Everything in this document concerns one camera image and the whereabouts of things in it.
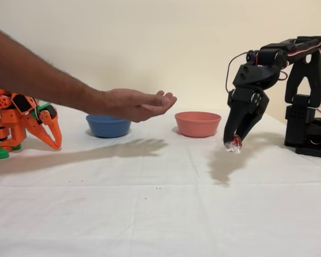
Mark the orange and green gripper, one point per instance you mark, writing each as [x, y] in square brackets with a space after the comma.
[48, 119]

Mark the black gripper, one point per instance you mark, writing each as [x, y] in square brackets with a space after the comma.
[243, 103]

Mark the red candy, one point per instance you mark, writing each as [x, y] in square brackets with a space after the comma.
[236, 141]

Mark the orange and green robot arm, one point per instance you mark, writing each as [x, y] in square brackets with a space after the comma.
[10, 120]

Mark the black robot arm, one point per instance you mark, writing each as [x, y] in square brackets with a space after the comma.
[297, 80]

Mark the person's bare forearm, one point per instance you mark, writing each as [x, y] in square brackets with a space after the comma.
[37, 72]

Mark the person's bare open hand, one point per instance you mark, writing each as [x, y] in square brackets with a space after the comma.
[133, 104]

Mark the pink plastic bowl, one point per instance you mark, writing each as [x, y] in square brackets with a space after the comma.
[198, 125]

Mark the blue plastic bowl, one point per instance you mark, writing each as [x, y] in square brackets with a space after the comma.
[107, 128]

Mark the white tablecloth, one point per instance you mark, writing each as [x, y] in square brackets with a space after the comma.
[149, 214]

